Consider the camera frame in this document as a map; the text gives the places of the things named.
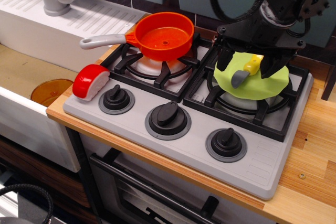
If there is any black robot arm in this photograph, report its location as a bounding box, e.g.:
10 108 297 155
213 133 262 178
212 0 330 78

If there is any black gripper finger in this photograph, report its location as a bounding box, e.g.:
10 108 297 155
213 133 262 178
260 50 293 78
216 43 235 71

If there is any black stove knob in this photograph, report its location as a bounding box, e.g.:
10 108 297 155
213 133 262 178
99 84 135 115
205 127 247 163
145 101 192 141

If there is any orange toy saucepan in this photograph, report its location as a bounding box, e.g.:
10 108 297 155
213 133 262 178
79 12 195 61

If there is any red white toy sushi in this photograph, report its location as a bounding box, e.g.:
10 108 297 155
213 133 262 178
72 64 110 101

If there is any yellow handled toy knife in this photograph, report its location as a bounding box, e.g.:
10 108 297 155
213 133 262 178
231 54 264 89

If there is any grey toy stove top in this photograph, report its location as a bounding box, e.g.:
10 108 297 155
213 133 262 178
63 38 313 199

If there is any white toy sink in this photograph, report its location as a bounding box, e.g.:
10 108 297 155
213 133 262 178
1 0 144 173

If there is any left black burner grate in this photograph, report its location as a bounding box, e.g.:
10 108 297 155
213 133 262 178
101 33 213 102

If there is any left black stove knob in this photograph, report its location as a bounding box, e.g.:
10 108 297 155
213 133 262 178
99 84 135 115

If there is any middle black stove knob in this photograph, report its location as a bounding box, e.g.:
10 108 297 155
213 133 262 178
145 101 192 141

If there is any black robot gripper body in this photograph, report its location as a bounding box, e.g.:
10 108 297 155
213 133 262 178
217 18 306 57

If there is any black braided cable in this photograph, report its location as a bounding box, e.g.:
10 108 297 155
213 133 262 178
0 183 54 224

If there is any right black burner grate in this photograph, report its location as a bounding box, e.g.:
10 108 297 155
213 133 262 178
183 46 312 142

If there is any toy oven door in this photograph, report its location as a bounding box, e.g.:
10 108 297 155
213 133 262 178
89 149 219 223

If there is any black burner grate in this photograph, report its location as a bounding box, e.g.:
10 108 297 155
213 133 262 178
101 33 213 102
183 46 312 142

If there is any right black stove knob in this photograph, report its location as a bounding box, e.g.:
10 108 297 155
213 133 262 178
205 127 247 163

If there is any green toy plate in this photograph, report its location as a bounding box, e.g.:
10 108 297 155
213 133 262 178
214 52 289 100

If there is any amber plastic bowl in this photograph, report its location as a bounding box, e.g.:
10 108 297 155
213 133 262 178
30 79 73 107

